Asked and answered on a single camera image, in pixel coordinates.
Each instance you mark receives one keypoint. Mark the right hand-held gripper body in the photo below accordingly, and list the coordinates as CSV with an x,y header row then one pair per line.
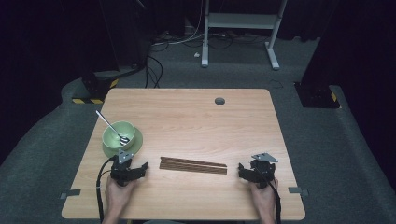
x,y
263,172

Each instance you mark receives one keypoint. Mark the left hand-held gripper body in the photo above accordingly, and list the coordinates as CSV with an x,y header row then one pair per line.
x,y
121,171

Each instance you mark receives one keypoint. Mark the green ceramic bowl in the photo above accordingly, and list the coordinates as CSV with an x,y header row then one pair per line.
x,y
112,138

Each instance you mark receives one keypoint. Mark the person's right hand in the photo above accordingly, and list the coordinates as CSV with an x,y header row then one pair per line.
x,y
266,199

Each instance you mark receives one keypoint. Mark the person's left hand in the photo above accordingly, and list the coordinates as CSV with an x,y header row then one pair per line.
x,y
116,197

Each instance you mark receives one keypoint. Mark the green ceramic saucer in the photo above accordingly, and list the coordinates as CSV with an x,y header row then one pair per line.
x,y
138,143

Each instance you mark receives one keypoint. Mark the grey tape strip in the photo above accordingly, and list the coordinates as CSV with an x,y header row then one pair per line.
x,y
71,193
297,190

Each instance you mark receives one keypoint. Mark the metal spoon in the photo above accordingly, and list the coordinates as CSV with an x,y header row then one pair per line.
x,y
109,123

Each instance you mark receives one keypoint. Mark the black stand with hazard stripes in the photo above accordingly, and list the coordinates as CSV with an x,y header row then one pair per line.
x,y
93,85

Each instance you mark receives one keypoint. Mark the black base with hazard stripe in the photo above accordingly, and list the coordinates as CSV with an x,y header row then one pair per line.
x,y
316,95

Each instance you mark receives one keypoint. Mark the small white plug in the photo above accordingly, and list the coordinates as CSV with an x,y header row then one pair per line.
x,y
196,55

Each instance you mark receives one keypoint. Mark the white metal stand frame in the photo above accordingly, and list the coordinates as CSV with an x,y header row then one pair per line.
x,y
243,21

